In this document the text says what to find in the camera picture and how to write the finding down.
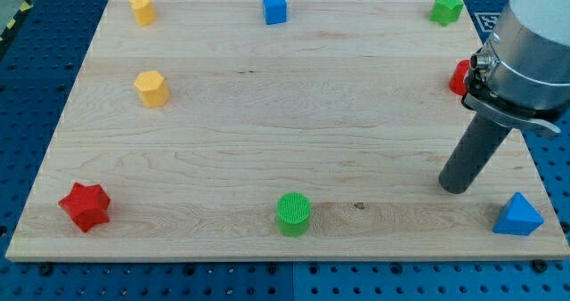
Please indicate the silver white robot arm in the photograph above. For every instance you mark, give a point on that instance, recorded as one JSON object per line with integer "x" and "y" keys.
{"x": 519, "y": 78}

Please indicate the red block behind arm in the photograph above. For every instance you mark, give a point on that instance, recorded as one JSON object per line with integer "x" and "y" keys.
{"x": 456, "y": 83}

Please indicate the green cylinder block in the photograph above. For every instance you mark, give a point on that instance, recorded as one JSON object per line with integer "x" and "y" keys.
{"x": 293, "y": 212}

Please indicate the light wooden board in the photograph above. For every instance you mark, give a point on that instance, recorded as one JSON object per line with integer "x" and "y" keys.
{"x": 347, "y": 102}

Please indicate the blue cube block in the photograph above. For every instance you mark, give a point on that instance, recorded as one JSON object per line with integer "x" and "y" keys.
{"x": 275, "y": 11}

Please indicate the yellow hexagon block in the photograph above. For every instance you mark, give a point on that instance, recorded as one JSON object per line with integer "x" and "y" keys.
{"x": 152, "y": 89}

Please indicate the yellow heart block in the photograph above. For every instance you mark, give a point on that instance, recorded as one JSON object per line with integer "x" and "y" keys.
{"x": 144, "y": 11}

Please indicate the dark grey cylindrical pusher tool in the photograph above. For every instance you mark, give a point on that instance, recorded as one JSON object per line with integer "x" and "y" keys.
{"x": 479, "y": 142}

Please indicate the red star block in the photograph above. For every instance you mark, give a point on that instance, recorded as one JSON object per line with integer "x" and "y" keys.
{"x": 86, "y": 206}

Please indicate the green star block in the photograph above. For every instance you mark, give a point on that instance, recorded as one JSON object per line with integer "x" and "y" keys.
{"x": 445, "y": 12}

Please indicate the black white fiducial marker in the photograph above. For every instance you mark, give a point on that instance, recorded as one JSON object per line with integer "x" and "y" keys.
{"x": 484, "y": 23}

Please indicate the blue triangle block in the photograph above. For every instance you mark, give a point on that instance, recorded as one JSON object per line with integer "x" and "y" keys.
{"x": 518, "y": 217}

